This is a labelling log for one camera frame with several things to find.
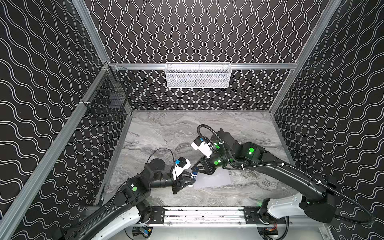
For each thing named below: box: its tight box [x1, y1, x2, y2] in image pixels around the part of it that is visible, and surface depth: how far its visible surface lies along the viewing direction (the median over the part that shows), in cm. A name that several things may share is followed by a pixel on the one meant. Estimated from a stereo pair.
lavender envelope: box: [193, 167, 231, 188], surface depth 88 cm
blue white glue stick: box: [191, 166, 199, 180], surface depth 64 cm
